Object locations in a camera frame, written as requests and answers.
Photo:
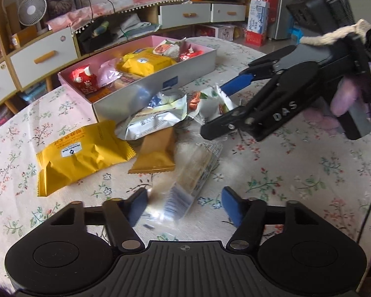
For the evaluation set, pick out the tan snack packet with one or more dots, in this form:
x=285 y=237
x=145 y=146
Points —
x=156 y=151

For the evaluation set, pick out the small red snack packet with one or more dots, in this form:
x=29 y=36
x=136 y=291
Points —
x=190 y=55

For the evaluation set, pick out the yellow snack packet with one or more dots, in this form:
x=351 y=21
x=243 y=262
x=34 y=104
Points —
x=145 y=62
x=77 y=157

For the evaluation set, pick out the white shelf cabinet drawer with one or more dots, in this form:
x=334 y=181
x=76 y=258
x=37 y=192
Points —
x=0 y=86

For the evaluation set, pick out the blue white carton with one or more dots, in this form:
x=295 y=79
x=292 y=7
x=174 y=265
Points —
x=257 y=15

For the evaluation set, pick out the tan cardboard box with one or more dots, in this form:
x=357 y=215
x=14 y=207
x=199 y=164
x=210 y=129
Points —
x=24 y=36

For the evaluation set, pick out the person's right hand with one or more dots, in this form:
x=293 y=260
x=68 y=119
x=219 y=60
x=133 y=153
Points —
x=344 y=94

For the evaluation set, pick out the small white desk fan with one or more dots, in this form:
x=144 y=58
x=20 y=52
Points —
x=32 y=10

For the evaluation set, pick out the pink cardboard box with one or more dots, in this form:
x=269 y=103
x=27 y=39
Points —
x=136 y=99

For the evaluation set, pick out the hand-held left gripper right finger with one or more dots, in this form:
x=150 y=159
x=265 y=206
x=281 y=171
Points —
x=230 y=205

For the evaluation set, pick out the long wooden low cabinet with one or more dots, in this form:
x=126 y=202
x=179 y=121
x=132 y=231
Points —
x=151 y=9

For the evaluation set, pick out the white orange snack packet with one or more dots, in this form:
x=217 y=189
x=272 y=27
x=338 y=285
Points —
x=210 y=99

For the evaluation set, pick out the black basket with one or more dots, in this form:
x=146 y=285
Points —
x=94 y=35

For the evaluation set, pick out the white pink storage box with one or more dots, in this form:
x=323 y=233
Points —
x=216 y=32

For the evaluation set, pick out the white blue snack packet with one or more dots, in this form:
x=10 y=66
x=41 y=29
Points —
x=151 y=120

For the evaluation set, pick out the pink patterned cloth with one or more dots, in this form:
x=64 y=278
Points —
x=80 y=14

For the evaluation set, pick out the red carton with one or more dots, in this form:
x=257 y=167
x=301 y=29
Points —
x=255 y=39

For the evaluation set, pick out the pink snack packet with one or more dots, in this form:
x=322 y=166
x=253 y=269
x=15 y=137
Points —
x=109 y=72

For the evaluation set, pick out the blue plastic stool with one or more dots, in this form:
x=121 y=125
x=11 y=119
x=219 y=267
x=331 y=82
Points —
x=296 y=34

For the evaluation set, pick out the pile of loose papers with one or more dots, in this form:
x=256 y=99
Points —
x=136 y=26

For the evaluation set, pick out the white drawer with round sticker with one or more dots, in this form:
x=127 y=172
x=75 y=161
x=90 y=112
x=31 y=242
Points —
x=43 y=57

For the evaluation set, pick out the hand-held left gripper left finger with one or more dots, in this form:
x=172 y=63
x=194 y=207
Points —
x=139 y=205

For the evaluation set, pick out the clear plastic storage box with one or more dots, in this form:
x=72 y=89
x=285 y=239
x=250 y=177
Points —
x=34 y=91

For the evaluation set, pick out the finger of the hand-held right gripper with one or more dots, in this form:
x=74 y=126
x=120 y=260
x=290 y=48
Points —
x=216 y=128
x=235 y=83

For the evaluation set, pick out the white red snack packet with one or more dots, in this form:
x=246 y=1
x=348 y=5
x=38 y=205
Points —
x=168 y=48

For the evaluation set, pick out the clear cracker packet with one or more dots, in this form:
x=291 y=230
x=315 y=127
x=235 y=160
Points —
x=188 y=173

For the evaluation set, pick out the grey refrigerator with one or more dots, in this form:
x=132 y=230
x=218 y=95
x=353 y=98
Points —
x=284 y=6

